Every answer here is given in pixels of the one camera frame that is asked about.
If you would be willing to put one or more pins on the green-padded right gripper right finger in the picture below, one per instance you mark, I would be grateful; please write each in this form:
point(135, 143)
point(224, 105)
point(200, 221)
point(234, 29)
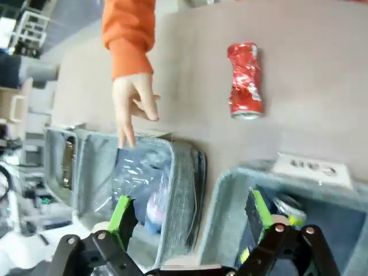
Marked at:
point(261, 212)

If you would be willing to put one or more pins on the green-padded right gripper left finger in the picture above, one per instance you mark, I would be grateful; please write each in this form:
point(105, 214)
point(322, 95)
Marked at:
point(116, 218)

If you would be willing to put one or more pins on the clear plastic bottle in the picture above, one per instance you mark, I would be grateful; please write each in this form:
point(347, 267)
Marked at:
point(155, 204)

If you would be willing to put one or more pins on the forearm in orange sleeve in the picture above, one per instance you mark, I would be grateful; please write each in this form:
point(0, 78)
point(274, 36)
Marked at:
point(128, 34)

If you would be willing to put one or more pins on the white can label tag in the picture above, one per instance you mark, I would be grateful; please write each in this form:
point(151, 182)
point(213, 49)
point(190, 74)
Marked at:
point(313, 169)

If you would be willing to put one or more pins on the grey fabric basket with label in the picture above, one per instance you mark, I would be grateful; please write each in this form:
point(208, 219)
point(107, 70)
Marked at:
point(330, 207)

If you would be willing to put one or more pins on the crushed red soda can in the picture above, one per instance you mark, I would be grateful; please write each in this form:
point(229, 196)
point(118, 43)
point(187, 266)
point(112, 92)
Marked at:
point(245, 77)

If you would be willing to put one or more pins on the person's bare hand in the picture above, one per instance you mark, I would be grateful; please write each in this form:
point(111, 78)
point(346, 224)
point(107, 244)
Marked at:
point(129, 97)

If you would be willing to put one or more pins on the light wooden crate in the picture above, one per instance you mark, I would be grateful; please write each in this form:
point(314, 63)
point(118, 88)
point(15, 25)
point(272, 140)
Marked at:
point(15, 100)

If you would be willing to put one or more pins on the grey cylinder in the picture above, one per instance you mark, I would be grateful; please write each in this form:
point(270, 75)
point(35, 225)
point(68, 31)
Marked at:
point(43, 72)

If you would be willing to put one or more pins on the white shelf rack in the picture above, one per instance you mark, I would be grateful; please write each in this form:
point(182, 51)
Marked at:
point(30, 27)

